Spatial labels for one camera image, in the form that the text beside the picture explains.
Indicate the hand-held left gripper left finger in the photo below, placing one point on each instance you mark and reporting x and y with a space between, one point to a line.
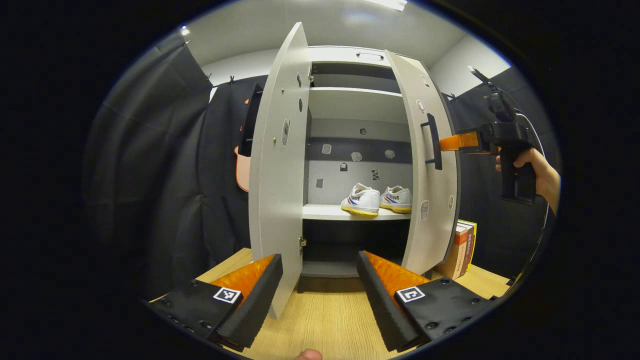
257 305

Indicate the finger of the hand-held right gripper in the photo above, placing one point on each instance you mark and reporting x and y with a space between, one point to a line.
457 141

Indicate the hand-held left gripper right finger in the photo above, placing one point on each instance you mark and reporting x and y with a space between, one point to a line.
377 305

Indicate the white canvas shoe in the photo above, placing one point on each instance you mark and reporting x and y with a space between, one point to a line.
400 199
362 200

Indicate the white cabinet door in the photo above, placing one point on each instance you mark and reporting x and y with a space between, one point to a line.
435 235
275 200

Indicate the white shoe cabinet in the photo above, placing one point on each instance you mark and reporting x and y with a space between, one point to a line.
350 105

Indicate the dark red book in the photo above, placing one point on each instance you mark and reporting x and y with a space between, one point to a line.
466 250

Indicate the black backdrop cloth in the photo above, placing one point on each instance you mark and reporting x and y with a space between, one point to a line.
150 175

